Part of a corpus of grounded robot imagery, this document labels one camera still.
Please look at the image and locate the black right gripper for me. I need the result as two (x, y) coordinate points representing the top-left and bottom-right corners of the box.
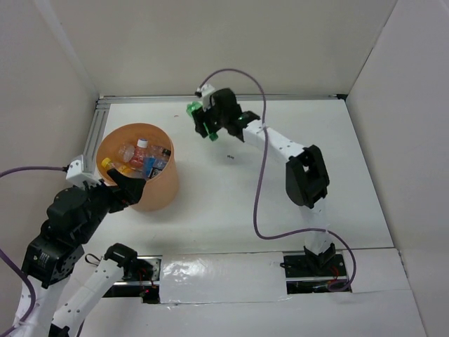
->
(192, 101), (228, 138)

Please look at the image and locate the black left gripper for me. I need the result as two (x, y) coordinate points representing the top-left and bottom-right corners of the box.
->
(76, 167), (147, 242)

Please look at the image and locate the green plastic bottle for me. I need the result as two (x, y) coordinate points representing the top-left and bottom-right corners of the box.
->
(186, 102), (220, 141)

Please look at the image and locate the yellow cap orange label bottle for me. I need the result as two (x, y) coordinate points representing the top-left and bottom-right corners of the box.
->
(101, 157), (132, 175)

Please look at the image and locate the blue label bottle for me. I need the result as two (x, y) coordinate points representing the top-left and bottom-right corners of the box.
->
(142, 157), (159, 180)

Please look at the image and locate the red label red cap bottle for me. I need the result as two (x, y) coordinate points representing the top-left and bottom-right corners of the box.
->
(129, 138), (148, 168)

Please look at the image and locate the pepsi bottle black cap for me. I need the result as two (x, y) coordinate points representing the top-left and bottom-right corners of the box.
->
(149, 145), (171, 179)

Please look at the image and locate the clear white cap bottle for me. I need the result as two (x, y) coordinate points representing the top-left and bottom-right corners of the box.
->
(116, 143), (135, 163)

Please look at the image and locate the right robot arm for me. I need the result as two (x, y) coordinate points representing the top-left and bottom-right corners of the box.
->
(187, 84), (335, 275)

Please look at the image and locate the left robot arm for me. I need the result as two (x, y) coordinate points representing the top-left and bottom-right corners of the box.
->
(9, 168), (146, 336)

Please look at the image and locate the orange plastic bin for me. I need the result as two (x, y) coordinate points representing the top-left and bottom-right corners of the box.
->
(95, 123), (179, 212)

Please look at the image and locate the white taped cover plate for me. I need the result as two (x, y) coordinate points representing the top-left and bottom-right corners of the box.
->
(159, 252), (288, 305)

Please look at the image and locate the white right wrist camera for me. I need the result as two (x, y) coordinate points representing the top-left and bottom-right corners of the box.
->
(194, 84), (216, 111)

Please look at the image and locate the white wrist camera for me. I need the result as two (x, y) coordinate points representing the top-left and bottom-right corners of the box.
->
(194, 84), (216, 111)
(66, 154), (100, 190)

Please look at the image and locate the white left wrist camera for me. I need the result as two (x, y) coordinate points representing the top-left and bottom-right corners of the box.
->
(66, 154), (100, 190)

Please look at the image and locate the aluminium frame rail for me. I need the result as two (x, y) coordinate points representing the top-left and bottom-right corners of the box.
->
(83, 93), (348, 173)

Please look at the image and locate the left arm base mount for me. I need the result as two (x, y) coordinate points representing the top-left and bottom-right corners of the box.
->
(103, 256), (162, 305)

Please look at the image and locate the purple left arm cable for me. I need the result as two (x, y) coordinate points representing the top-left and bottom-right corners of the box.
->
(0, 164), (69, 337)

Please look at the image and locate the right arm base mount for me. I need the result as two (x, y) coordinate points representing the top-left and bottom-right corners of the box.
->
(280, 252), (351, 295)

